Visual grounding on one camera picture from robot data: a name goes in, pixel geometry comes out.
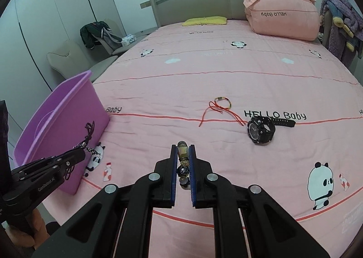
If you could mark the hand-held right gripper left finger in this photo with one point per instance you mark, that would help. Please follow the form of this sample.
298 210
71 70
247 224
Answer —
173 175

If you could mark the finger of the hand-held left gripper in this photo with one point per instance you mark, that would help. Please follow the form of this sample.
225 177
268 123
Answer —
56 158
56 168

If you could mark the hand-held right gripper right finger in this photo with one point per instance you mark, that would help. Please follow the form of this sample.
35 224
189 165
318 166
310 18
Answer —
193 175

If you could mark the purple plastic bin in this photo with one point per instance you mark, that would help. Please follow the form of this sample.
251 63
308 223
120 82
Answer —
56 110

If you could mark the person's left hand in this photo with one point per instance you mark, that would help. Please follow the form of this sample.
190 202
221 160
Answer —
39 229

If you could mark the black wrist watch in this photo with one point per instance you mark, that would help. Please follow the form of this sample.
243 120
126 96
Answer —
259 130

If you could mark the beige lounge chair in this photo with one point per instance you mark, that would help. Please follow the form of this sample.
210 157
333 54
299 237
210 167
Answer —
65 53

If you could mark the pink printed bed sheet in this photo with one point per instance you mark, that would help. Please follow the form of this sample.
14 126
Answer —
198 62

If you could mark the dark green jacket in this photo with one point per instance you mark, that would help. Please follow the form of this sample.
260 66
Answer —
90 34

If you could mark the white tissue box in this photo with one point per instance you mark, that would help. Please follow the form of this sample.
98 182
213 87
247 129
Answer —
128 39

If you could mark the white wardrobe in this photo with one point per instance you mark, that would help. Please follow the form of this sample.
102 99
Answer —
56 5

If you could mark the yellow pillow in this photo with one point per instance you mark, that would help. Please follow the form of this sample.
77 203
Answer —
204 21

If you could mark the folded pink quilt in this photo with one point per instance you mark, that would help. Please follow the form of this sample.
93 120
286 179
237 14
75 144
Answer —
283 25

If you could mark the purple fleece blanket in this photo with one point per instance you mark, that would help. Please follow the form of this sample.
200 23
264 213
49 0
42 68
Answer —
337 45

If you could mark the blue yellow plush garment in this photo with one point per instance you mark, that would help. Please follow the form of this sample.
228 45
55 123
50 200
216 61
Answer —
339 21

